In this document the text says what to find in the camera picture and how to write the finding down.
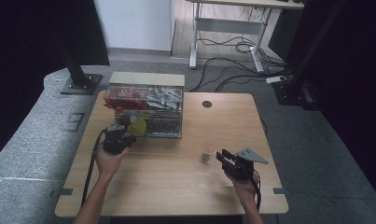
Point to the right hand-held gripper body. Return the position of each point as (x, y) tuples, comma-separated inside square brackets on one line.
[(243, 165)]

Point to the grey tape piece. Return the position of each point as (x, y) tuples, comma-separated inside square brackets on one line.
[(280, 191)]

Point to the small clear cup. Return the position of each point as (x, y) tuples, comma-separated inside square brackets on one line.
[(208, 155)]

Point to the pile of red packets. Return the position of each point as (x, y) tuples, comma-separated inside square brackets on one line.
[(126, 99)]

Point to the black metal stand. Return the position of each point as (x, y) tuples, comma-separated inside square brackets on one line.
[(297, 84)]

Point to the white power strip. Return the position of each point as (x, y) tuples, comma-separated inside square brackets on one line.
[(275, 79)]

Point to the black post with base plate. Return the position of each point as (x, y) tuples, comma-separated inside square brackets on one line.
[(78, 77)]

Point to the white metal frame desk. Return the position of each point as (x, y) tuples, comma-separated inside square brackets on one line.
[(229, 26)]

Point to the clear plastic drawer organizer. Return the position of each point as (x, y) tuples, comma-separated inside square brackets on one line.
[(151, 93)]

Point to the person's right hand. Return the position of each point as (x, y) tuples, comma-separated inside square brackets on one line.
[(243, 186)]

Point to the yellow round object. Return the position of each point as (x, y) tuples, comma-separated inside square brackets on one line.
[(137, 127)]

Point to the person's left hand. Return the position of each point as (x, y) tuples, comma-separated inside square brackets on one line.
[(108, 163)]

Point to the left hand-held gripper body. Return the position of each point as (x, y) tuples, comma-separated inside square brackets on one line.
[(115, 141)]

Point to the pile of silver packets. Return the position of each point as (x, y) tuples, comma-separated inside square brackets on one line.
[(164, 98)]

